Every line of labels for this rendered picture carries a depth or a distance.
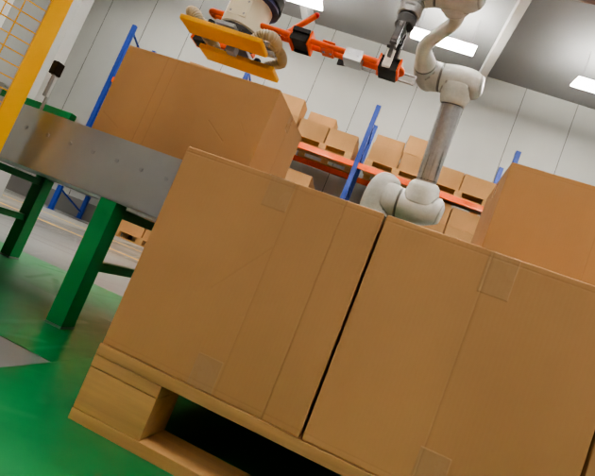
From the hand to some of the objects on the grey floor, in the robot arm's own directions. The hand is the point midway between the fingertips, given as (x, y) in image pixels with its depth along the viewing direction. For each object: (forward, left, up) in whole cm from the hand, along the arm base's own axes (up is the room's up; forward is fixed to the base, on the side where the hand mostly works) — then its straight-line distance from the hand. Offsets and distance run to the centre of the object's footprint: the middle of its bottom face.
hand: (387, 66), depth 172 cm
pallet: (+17, +51, -124) cm, 135 cm away
